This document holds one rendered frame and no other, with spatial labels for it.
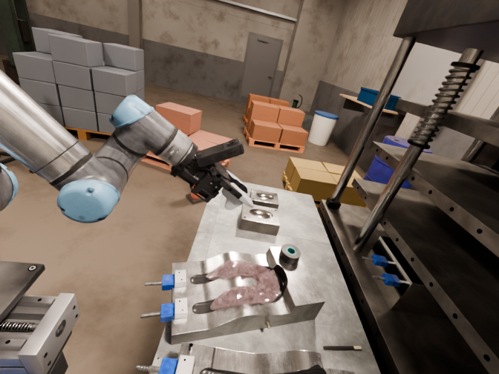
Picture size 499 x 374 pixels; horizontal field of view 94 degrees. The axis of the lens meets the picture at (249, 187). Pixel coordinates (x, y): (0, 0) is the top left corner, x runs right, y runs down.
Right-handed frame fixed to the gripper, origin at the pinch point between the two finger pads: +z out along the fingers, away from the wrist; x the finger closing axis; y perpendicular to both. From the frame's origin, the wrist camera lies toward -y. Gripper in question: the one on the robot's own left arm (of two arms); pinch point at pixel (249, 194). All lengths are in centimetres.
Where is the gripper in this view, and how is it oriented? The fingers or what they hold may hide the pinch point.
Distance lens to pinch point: 62.5
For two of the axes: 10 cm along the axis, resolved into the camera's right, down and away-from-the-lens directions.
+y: -7.1, 6.7, 2.2
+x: 2.1, 5.0, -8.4
